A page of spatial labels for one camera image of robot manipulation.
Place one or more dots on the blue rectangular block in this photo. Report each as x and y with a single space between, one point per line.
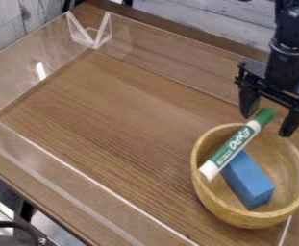
248 181

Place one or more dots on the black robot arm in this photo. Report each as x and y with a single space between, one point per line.
275 79

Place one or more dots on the green Expo marker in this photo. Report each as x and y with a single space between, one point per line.
235 144

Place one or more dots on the clear acrylic table enclosure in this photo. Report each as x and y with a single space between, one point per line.
105 99

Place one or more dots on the brown wooden bowl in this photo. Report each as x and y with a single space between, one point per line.
276 156

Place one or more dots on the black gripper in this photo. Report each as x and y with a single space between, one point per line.
253 87

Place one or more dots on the black metal bracket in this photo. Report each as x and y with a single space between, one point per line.
30 237

